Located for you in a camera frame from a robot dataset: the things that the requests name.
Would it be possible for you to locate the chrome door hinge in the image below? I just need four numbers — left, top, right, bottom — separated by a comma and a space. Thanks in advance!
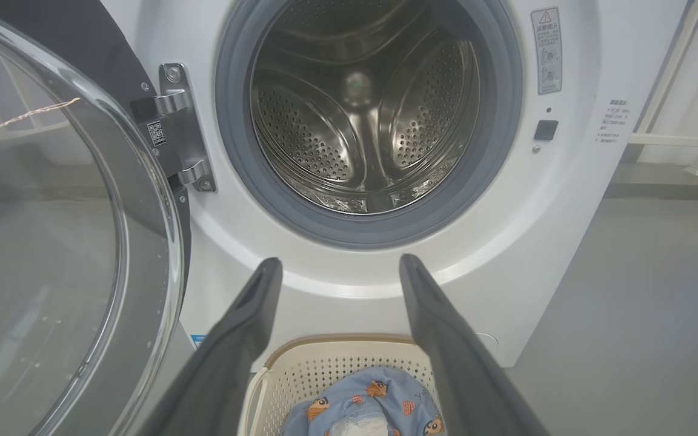
131, 62, 218, 193

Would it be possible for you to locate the blue cartoon print garment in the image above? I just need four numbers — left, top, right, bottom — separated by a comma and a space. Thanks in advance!
282, 366, 445, 436

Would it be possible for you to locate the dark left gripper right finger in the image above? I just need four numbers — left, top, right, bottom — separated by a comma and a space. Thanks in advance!
399, 253, 551, 436

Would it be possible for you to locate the glass washing machine door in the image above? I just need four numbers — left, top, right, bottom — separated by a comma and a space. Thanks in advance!
0, 0, 192, 436

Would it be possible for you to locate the small text sticker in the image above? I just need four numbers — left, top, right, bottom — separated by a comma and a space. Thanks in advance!
594, 98, 632, 145

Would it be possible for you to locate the cream laundry basket brown rim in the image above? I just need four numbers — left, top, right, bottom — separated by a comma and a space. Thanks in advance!
245, 334, 447, 436

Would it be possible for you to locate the grey warning sticker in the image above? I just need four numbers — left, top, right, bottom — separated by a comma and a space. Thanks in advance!
530, 6, 563, 96

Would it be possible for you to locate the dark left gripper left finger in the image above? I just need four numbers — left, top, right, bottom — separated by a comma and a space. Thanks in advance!
137, 257, 284, 436

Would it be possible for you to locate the white garment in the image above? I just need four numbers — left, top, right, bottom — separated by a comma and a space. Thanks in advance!
329, 417, 391, 436

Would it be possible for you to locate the white front-load washing machine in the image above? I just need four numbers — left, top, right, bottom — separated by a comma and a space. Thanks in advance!
99, 0, 689, 370

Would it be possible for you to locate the white metal rack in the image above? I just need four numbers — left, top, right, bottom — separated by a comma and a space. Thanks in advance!
628, 0, 698, 177

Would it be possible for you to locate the stainless steel washing machine drum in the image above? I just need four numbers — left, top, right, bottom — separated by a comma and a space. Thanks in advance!
250, 0, 482, 216

